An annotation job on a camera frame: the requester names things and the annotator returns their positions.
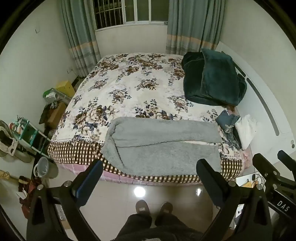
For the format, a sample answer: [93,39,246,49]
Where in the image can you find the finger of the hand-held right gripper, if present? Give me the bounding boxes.
[252,153,281,189]
[277,150,296,173]

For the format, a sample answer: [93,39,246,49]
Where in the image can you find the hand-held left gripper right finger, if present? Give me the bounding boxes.
[196,159,273,241]

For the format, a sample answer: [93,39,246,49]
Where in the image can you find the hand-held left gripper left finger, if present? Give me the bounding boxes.
[26,159,104,241]

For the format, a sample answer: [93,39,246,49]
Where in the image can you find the grey fluffy pants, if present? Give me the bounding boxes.
[102,116,222,176]

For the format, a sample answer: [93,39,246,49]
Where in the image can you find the white bedside table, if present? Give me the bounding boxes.
[235,173,266,230]

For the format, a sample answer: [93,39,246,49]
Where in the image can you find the grey bucket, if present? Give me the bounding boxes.
[33,157,59,179]

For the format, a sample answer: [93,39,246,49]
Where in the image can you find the grey slipper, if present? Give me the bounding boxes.
[135,200,152,215]
[159,202,174,216]

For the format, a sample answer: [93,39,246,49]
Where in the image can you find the grey fringed scarf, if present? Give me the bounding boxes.
[216,110,242,149]

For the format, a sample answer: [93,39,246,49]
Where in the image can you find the red patterned cloth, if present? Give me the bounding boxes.
[18,176,44,219]

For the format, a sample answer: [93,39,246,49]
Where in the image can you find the white bed headboard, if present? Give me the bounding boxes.
[215,41,295,153]

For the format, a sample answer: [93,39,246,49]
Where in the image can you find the person's legs in dark trousers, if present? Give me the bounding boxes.
[115,213,210,241]

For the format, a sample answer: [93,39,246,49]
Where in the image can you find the teal shelf rack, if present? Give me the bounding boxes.
[9,116,50,156]

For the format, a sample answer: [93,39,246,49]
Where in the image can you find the floor fan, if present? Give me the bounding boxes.
[0,119,31,163]

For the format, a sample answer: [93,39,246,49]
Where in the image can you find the yellow box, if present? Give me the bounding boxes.
[55,80,76,99]

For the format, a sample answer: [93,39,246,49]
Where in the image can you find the green and white packet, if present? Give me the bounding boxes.
[43,89,61,102]

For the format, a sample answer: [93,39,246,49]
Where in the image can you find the floral printed blanket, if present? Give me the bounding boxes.
[47,53,247,184]

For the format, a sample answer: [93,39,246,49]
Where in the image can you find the dark green blanket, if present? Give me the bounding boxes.
[181,49,247,106]

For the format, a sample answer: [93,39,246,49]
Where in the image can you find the green striped curtain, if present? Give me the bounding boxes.
[165,0,226,56]
[60,0,101,78]

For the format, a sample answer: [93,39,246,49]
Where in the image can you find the window with metal bars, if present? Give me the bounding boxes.
[92,0,170,30]

